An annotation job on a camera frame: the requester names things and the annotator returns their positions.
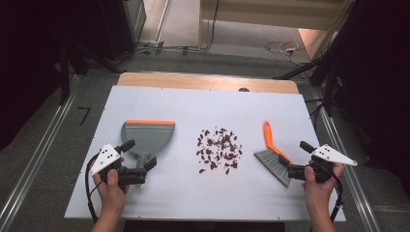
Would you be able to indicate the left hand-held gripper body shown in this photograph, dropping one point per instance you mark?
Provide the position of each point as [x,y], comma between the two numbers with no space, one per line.
[104,158]

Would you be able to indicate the black curtain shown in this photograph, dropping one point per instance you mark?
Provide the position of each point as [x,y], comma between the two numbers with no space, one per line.
[380,64]
[25,48]

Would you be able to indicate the pile of red beans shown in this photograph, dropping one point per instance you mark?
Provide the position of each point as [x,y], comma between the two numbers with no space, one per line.
[227,157]

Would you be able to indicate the aluminium profile bar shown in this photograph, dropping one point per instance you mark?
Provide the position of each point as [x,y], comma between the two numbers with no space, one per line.
[163,25]

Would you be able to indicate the person's right hand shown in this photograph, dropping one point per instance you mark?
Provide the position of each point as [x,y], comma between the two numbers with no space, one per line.
[317,196]

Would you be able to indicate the metal floor rail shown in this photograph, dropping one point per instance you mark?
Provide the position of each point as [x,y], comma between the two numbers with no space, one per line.
[354,193]
[35,148]

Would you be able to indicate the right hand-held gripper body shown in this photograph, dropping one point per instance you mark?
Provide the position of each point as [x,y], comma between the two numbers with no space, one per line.
[332,155]

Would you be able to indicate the person's left hand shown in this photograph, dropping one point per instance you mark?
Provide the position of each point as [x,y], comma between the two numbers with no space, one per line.
[111,196]

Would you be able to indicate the light wooden furniture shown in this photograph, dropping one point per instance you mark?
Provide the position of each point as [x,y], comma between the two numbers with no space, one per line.
[257,16]

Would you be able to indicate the black metal stand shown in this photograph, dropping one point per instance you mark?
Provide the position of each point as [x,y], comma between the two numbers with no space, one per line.
[328,83]
[64,80]

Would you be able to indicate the grey dustpan with orange lip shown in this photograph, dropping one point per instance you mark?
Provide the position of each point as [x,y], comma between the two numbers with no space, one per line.
[150,138]

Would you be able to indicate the orange brush with grey bristles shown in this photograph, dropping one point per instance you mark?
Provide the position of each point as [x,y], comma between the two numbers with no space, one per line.
[271,161]

